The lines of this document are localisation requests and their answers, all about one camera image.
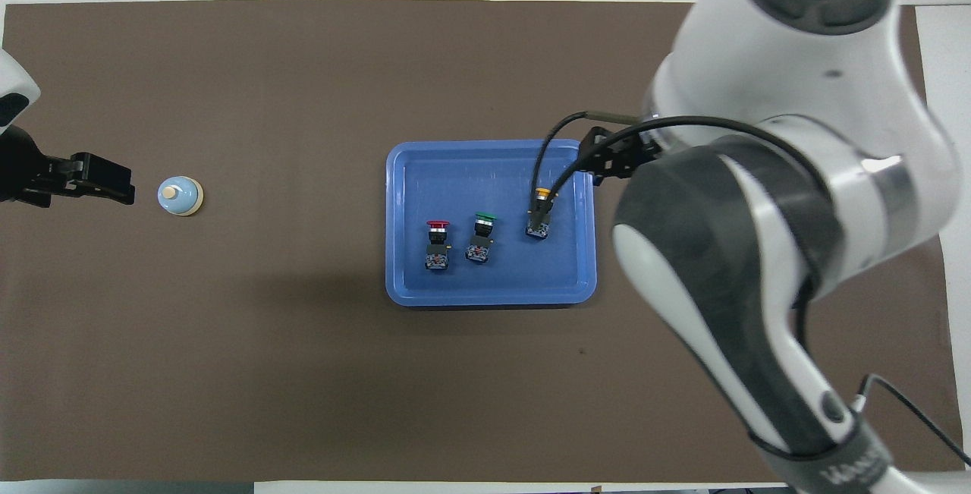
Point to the brown table mat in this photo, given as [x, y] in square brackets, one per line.
[303, 61]

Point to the red mushroom push button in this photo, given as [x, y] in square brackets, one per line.
[437, 247]

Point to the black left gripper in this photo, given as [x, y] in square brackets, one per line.
[23, 171]

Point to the blue plastic tray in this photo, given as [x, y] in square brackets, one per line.
[455, 175]

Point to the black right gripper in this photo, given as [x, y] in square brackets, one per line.
[626, 156]

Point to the green mushroom push button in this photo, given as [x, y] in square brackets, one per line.
[479, 240]

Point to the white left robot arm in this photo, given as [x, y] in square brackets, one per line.
[11, 80]

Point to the yellow mushroom push button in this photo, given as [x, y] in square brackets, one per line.
[538, 227]

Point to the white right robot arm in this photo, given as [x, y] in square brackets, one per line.
[774, 54]

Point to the light blue call bell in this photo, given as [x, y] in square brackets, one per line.
[179, 196]

